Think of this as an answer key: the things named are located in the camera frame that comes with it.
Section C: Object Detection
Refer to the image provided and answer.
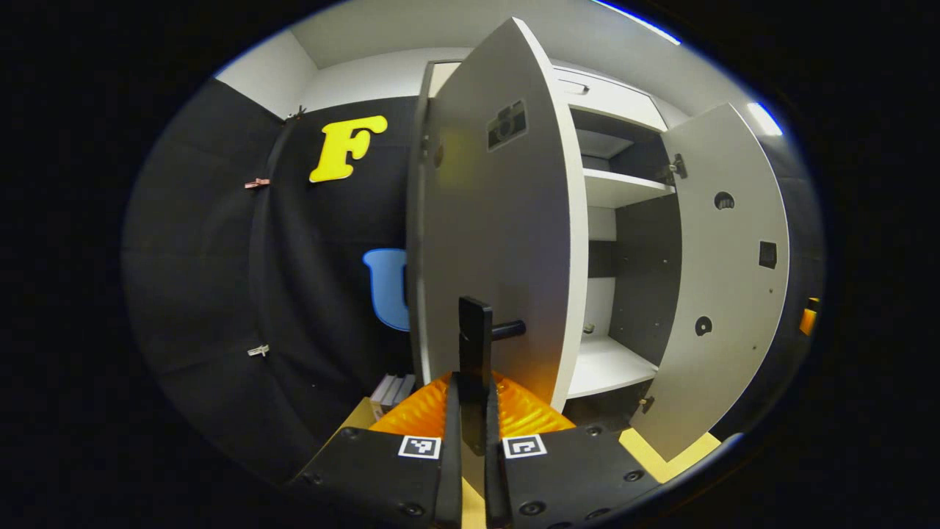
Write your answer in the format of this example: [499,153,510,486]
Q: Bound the short ceiling light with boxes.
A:
[747,101,784,137]

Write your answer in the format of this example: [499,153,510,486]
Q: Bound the white cabinet shelf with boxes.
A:
[565,336,659,400]
[582,169,676,209]

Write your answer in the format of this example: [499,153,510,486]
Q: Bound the black backdrop cloth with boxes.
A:
[121,77,827,486]

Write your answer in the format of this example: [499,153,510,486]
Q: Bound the grey cabinet top drawer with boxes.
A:
[428,61,669,133]

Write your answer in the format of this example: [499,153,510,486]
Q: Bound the grey double-door shoe cabinet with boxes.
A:
[405,59,687,434]

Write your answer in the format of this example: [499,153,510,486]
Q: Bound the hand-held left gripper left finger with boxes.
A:
[286,371,465,529]

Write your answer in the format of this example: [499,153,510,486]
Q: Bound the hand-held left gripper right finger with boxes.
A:
[485,371,663,529]

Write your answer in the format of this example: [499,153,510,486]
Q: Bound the long ceiling light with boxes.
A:
[591,0,682,45]

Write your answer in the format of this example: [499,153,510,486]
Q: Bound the grey cabinet door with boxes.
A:
[630,103,791,462]
[419,16,590,500]

